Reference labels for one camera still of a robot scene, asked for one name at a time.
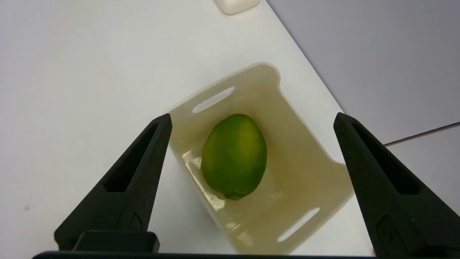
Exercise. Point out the green lime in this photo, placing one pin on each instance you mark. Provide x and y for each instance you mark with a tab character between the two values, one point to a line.
234	157

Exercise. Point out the cream plastic storage box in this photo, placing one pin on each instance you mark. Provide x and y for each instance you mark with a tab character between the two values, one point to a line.
287	172

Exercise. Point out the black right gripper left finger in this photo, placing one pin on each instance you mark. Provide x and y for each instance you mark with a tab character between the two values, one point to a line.
124	190

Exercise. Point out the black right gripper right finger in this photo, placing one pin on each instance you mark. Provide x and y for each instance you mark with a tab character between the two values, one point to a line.
391	187

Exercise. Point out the white soap bar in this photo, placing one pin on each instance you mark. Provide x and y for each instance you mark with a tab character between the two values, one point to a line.
237	5

